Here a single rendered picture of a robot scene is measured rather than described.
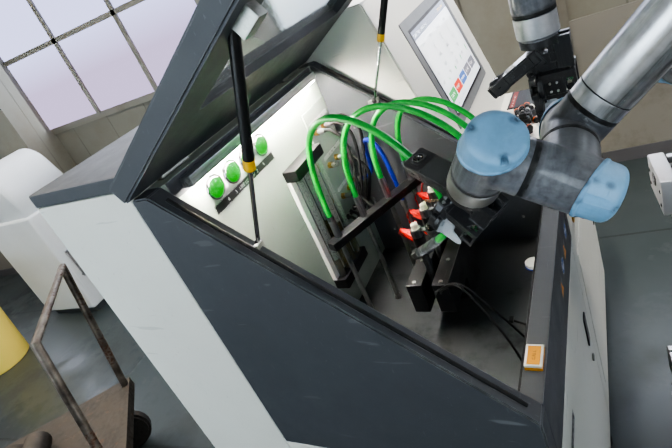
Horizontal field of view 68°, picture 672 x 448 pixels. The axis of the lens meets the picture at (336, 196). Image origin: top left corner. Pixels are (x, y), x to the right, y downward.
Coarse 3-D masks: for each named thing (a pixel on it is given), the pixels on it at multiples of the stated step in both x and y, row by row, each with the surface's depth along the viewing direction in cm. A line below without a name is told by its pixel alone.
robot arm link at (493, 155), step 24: (480, 120) 58; (504, 120) 57; (480, 144) 56; (504, 144) 56; (528, 144) 56; (456, 168) 63; (480, 168) 58; (504, 168) 57; (528, 168) 58; (480, 192) 64; (504, 192) 61
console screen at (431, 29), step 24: (432, 0) 164; (408, 24) 142; (432, 24) 156; (456, 24) 174; (432, 48) 150; (456, 48) 166; (432, 72) 144; (456, 72) 159; (480, 72) 177; (456, 96) 152
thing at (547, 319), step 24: (552, 216) 122; (552, 240) 114; (552, 264) 107; (552, 288) 102; (528, 312) 99; (552, 312) 98; (528, 336) 93; (552, 336) 95; (552, 360) 92; (528, 384) 85; (552, 384) 89; (552, 408) 86; (552, 432) 84
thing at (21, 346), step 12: (0, 312) 367; (0, 324) 363; (12, 324) 376; (0, 336) 361; (12, 336) 370; (0, 348) 360; (12, 348) 367; (24, 348) 377; (0, 360) 361; (12, 360) 366; (0, 372) 362
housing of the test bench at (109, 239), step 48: (48, 192) 96; (96, 192) 89; (96, 240) 98; (144, 240) 92; (144, 288) 101; (144, 336) 113; (192, 336) 104; (192, 384) 117; (240, 384) 108; (240, 432) 121
